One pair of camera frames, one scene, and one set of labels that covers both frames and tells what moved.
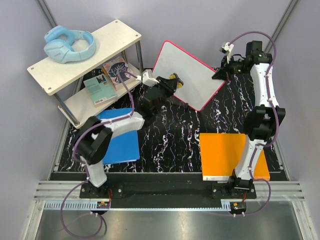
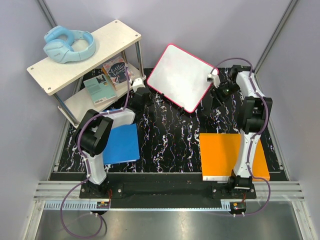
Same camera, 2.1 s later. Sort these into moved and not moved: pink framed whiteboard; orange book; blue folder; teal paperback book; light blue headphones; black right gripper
Moved: pink framed whiteboard; black right gripper
Not moved: blue folder; teal paperback book; light blue headphones; orange book
